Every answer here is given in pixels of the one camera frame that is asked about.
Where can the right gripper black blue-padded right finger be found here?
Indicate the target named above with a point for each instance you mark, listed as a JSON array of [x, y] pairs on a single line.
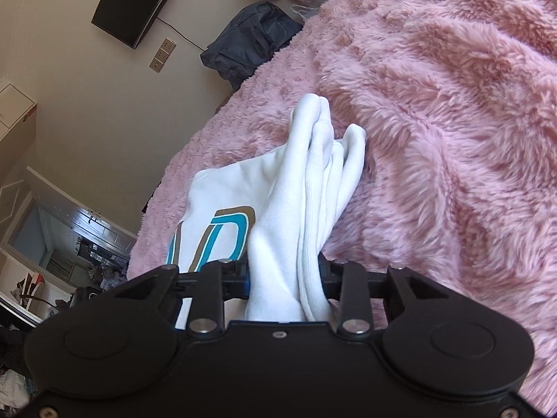
[[347, 283]]

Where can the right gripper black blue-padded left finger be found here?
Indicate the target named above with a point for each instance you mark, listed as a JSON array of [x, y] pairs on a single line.
[[216, 283]]

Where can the white sweatshirt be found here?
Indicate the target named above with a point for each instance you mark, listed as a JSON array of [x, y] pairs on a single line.
[[277, 210]]

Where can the white room door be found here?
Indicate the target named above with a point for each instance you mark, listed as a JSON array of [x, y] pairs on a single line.
[[84, 221]]

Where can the pink fluffy bed blanket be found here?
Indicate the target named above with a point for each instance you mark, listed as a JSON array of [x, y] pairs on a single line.
[[458, 100]]

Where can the dark blue duffel bag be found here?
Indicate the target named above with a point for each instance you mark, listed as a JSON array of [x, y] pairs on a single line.
[[250, 39]]

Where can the white plastic bag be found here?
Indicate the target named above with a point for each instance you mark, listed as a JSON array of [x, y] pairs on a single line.
[[302, 12]]

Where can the wall power socket strip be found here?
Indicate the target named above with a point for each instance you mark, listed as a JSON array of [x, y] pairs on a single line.
[[160, 58]]

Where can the beige wall cabinet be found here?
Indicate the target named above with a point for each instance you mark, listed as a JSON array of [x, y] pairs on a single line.
[[18, 125]]

